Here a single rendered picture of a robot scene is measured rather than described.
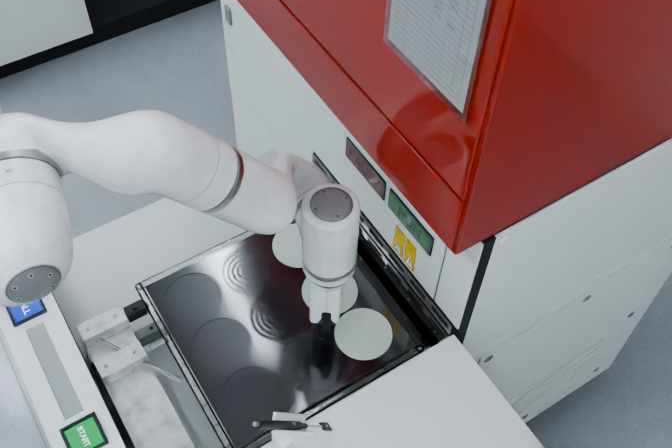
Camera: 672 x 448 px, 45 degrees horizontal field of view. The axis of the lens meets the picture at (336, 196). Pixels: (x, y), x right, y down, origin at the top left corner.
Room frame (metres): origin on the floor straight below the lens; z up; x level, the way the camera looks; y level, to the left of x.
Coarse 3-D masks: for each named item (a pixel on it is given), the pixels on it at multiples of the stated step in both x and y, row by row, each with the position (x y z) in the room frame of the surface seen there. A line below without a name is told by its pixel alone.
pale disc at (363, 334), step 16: (352, 320) 0.69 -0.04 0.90; (368, 320) 0.69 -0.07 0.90; (384, 320) 0.69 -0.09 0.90; (336, 336) 0.66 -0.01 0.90; (352, 336) 0.66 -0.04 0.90; (368, 336) 0.66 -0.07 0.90; (384, 336) 0.66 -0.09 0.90; (352, 352) 0.63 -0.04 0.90; (368, 352) 0.63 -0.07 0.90; (384, 352) 0.63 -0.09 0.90
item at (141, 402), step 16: (112, 336) 0.65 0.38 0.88; (128, 336) 0.65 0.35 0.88; (96, 352) 0.62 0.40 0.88; (112, 352) 0.62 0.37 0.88; (144, 368) 0.59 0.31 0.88; (112, 384) 0.56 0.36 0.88; (128, 384) 0.56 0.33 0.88; (144, 384) 0.56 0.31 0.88; (160, 384) 0.57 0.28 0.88; (112, 400) 0.53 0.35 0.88; (128, 400) 0.54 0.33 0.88; (144, 400) 0.54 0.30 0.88; (160, 400) 0.54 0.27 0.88; (128, 416) 0.51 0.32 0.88; (144, 416) 0.51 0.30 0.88; (160, 416) 0.51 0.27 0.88; (176, 416) 0.51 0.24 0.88; (128, 432) 0.48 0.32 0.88; (144, 432) 0.48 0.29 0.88; (160, 432) 0.48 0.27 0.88; (176, 432) 0.48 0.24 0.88
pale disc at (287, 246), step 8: (296, 224) 0.89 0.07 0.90; (280, 232) 0.87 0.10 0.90; (288, 232) 0.87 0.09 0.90; (296, 232) 0.87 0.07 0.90; (280, 240) 0.85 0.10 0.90; (288, 240) 0.85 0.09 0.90; (296, 240) 0.85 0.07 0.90; (280, 248) 0.83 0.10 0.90; (288, 248) 0.83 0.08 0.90; (296, 248) 0.84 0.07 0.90; (280, 256) 0.82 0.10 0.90; (288, 256) 0.82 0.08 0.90; (296, 256) 0.82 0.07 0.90; (288, 264) 0.80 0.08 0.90; (296, 264) 0.80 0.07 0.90
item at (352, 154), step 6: (348, 144) 0.91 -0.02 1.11; (348, 150) 0.91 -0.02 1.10; (354, 150) 0.89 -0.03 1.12; (348, 156) 0.91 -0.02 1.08; (354, 156) 0.89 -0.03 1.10; (360, 156) 0.88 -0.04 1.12; (354, 162) 0.89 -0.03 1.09; (360, 162) 0.88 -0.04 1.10; (360, 168) 0.88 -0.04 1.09; (366, 168) 0.86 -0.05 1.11; (366, 174) 0.86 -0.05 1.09; (372, 174) 0.85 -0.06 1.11; (372, 180) 0.85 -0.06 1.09; (378, 180) 0.83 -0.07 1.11; (372, 186) 0.84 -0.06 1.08; (378, 186) 0.83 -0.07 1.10; (378, 192) 0.83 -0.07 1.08
